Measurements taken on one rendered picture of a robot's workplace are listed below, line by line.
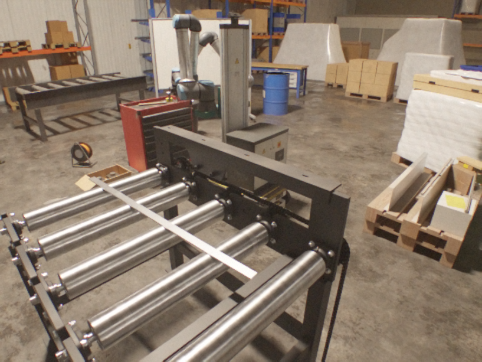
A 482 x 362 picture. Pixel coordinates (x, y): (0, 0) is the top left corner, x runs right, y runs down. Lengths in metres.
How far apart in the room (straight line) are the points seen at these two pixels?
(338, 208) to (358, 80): 8.54
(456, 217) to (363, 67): 7.20
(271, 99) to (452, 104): 3.83
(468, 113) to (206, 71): 4.30
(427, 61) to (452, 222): 6.79
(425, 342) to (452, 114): 2.78
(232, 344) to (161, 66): 5.41
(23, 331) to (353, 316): 2.19
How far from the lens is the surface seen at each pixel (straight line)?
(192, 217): 1.49
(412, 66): 9.34
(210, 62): 6.17
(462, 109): 4.27
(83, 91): 6.48
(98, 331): 1.09
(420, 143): 4.64
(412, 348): 2.30
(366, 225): 3.11
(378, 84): 9.48
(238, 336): 1.00
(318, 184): 1.23
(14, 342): 2.51
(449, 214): 2.85
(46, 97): 6.28
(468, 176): 3.66
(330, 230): 1.28
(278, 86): 6.86
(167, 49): 5.99
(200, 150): 1.67
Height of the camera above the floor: 1.70
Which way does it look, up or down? 26 degrees down
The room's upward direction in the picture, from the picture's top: straight up
